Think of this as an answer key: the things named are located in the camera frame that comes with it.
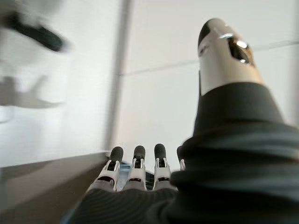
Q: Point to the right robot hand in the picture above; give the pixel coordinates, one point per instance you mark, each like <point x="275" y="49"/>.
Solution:
<point x="224" y="168"/>

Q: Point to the blue plastic object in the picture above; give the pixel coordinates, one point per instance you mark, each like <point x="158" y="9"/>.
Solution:
<point x="125" y="168"/>

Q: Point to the blurred black and white object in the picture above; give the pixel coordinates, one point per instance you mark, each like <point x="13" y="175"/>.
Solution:
<point x="38" y="35"/>

